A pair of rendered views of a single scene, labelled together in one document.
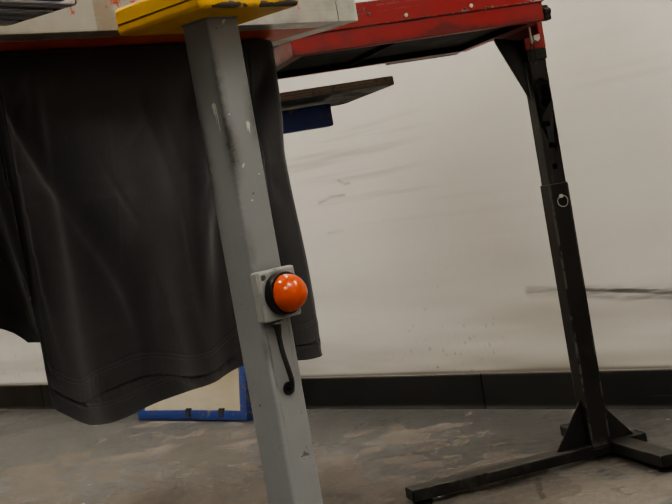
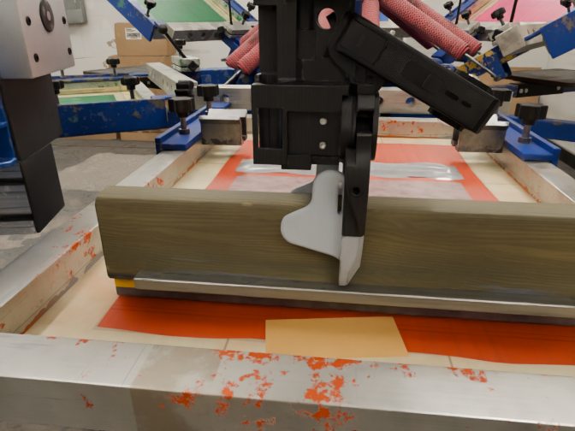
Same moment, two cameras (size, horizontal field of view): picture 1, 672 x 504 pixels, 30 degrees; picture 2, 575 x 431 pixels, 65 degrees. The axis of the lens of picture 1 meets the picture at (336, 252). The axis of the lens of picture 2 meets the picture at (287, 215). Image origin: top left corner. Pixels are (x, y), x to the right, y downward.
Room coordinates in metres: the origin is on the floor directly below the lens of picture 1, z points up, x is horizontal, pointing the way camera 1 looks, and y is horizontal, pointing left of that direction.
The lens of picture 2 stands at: (1.31, 0.00, 1.18)
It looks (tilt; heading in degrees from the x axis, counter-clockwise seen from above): 24 degrees down; 52
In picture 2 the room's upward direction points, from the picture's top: straight up
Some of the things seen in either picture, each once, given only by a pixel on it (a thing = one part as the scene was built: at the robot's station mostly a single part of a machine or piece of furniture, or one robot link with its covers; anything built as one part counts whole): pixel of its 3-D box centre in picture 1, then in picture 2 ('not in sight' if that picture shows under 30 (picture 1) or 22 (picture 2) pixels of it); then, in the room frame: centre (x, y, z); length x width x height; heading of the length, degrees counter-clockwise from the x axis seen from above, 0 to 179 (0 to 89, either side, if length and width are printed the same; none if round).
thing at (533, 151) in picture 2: not in sight; (504, 144); (2.09, 0.38, 0.98); 0.30 x 0.05 x 0.07; 46
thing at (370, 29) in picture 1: (392, 33); not in sight; (2.85, -0.21, 1.06); 0.61 x 0.46 x 0.12; 106
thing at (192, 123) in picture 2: not in sight; (198, 137); (1.70, 0.77, 0.98); 0.30 x 0.05 x 0.07; 46
